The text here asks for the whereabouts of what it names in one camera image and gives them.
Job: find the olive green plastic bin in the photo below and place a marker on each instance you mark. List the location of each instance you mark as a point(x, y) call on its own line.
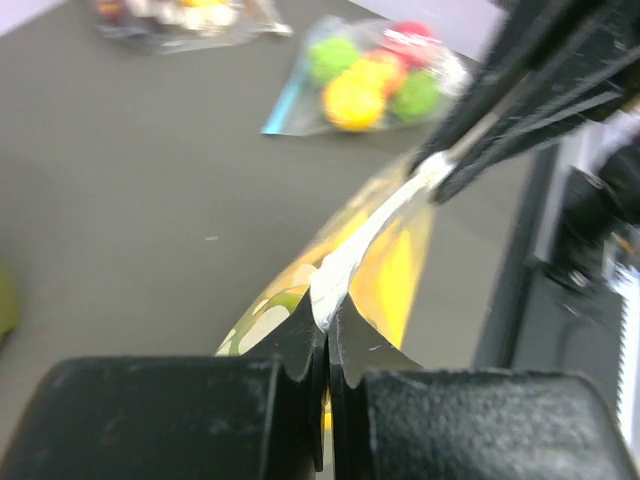
point(10, 306)

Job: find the blue zip bag colourful balls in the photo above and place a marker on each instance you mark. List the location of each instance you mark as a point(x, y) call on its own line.
point(365, 76)

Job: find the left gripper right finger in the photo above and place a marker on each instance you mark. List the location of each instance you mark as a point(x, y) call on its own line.
point(392, 419)

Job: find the polka dot zip bag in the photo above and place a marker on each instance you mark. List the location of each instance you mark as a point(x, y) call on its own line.
point(177, 26)

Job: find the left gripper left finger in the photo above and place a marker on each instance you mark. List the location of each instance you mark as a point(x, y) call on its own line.
point(254, 416)

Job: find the zip bag with bananas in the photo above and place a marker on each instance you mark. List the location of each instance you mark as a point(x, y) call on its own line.
point(360, 250)

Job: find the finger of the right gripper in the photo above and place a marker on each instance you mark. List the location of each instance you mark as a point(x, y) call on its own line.
point(524, 78)
point(540, 130)

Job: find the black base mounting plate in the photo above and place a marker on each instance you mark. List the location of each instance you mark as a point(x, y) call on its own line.
point(567, 296)

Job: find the yellow banana bunch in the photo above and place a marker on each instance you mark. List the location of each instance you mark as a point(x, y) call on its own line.
point(384, 287)

